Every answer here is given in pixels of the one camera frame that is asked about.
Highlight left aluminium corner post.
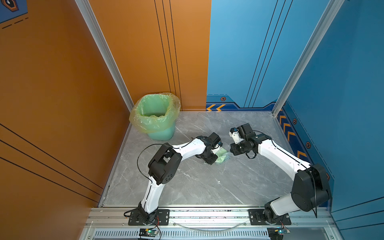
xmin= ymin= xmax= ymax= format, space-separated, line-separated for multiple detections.
xmin=75 ymin=0 xmax=134 ymax=111

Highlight circuit board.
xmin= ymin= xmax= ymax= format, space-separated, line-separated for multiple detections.
xmin=267 ymin=228 xmax=291 ymax=240
xmin=138 ymin=228 xmax=161 ymax=240

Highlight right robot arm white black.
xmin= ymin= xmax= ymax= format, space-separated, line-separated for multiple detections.
xmin=229 ymin=124 xmax=332 ymax=225

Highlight yellow plastic bin liner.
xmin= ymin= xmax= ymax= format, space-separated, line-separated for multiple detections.
xmin=129 ymin=93 xmax=181 ymax=134

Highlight right circuit board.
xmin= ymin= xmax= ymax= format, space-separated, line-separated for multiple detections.
xmin=267 ymin=228 xmax=291 ymax=240

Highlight right aluminium corner post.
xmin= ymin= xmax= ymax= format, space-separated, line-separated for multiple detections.
xmin=272 ymin=0 xmax=345 ymax=118

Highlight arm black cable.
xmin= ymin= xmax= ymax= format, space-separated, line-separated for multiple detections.
xmin=244 ymin=130 xmax=319 ymax=218
xmin=136 ymin=137 xmax=196 ymax=211

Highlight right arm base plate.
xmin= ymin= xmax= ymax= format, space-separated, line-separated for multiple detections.
xmin=248 ymin=209 xmax=292 ymax=226

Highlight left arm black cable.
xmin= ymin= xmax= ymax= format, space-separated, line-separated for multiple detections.
xmin=136 ymin=137 xmax=196 ymax=211

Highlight grey-blue dustpan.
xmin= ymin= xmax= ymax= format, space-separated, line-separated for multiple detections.
xmin=214 ymin=146 xmax=232 ymax=165

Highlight left circuit board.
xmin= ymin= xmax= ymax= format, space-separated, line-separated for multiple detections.
xmin=138 ymin=228 xmax=161 ymax=240

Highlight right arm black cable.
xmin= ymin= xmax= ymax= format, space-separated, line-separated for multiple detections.
xmin=244 ymin=130 xmax=319 ymax=218

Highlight green trash bin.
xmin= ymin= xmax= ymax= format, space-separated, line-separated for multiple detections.
xmin=148 ymin=122 xmax=176 ymax=141

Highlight aluminium mounting rail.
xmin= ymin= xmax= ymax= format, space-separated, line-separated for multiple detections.
xmin=79 ymin=205 xmax=343 ymax=240

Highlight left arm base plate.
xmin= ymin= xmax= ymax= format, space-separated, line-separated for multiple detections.
xmin=128 ymin=209 xmax=170 ymax=226

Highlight aluminium corner post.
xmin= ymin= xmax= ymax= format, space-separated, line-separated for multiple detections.
xmin=75 ymin=0 xmax=134 ymax=111
xmin=272 ymin=0 xmax=345 ymax=118

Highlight light green paper scrap far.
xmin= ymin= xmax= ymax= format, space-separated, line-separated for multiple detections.
xmin=215 ymin=147 xmax=229 ymax=163

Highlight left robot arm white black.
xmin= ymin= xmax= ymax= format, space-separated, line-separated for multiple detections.
xmin=138 ymin=133 xmax=223 ymax=217

